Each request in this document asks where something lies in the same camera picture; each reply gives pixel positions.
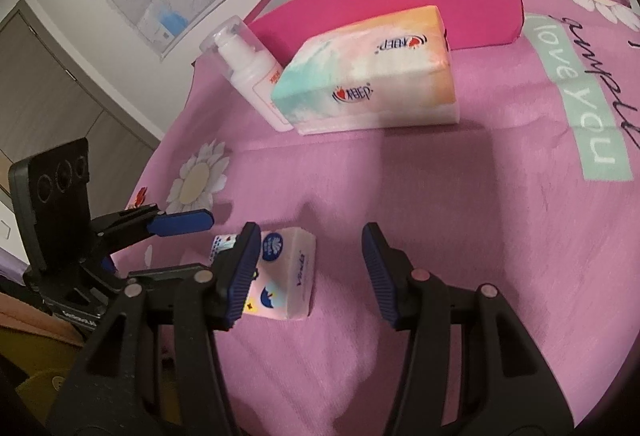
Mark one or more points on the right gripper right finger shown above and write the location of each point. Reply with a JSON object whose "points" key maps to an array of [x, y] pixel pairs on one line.
{"points": [[471, 367]]}

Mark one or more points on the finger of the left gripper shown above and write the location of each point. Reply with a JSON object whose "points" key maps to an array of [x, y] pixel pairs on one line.
{"points": [[169, 225]]}

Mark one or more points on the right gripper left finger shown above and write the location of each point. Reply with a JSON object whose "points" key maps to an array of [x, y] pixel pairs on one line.
{"points": [[114, 386]]}

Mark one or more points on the small pink tissue pack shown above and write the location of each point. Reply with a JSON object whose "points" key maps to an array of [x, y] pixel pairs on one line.
{"points": [[283, 280]]}

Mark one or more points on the grey wooden door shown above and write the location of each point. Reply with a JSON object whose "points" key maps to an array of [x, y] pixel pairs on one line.
{"points": [[47, 99]]}

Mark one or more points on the pink printed bedsheet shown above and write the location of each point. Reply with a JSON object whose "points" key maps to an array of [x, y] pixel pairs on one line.
{"points": [[536, 191]]}

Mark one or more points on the white pump bottle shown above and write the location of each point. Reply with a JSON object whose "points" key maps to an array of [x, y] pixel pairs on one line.
{"points": [[235, 52]]}

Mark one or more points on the pastel tissue pack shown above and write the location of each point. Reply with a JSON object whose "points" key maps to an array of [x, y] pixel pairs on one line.
{"points": [[385, 72]]}

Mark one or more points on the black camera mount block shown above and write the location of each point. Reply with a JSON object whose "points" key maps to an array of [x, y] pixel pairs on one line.
{"points": [[50, 201]]}

